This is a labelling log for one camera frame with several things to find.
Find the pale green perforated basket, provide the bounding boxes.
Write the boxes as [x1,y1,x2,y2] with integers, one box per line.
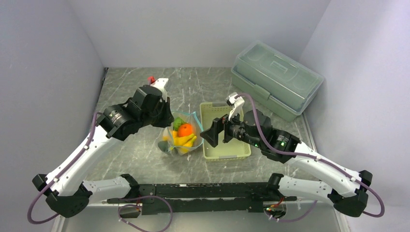
[200,102,251,161]

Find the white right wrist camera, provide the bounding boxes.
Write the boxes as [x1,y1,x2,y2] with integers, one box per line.
[225,92,245,120]

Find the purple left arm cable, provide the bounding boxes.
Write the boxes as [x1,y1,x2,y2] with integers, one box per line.
[27,111,174,232]

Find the dark green avocado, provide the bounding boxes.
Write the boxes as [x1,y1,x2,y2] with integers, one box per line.
[157,141,172,154]

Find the clear zip top bag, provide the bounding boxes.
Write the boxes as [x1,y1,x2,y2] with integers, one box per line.
[157,111,204,155]

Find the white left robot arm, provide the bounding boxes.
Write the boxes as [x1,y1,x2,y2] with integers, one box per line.
[33,78,174,218]

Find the orange fruit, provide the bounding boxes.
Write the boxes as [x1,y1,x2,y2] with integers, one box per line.
[178,123,195,137]

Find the yellow bell pepper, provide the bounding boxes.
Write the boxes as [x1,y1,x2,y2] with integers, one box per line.
[162,129,178,141]

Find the green lime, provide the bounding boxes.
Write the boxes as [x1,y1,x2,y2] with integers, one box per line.
[173,117,186,131]

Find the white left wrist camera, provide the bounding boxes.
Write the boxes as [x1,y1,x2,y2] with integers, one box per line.
[148,76,171,101]

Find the yellow banana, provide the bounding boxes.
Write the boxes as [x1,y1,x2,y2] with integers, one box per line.
[170,133,197,155]

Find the black mounting rail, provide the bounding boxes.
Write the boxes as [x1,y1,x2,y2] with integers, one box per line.
[107,182,297,216]

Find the green plastic storage box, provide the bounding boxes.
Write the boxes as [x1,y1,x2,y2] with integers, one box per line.
[231,41,324,121]

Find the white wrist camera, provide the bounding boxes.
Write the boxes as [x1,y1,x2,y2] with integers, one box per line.
[148,76,171,101]
[225,92,245,120]

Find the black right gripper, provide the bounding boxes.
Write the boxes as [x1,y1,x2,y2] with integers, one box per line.
[200,106,263,148]

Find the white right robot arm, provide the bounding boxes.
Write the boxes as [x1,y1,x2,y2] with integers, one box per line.
[200,111,372,217]

